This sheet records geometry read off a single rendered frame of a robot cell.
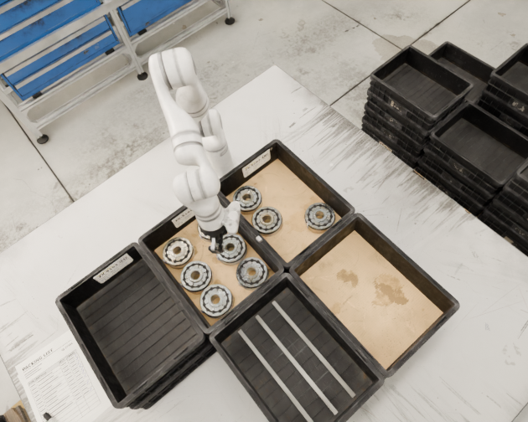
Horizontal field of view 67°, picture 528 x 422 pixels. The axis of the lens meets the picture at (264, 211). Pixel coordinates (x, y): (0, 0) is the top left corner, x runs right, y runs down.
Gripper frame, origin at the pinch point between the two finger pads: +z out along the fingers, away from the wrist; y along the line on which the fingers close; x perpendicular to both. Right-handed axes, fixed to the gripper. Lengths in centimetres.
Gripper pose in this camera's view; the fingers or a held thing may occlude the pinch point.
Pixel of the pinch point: (221, 239)
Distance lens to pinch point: 119.5
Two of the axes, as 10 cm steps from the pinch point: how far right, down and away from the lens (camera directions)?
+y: -0.9, 8.9, -4.6
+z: 0.9, 4.6, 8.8
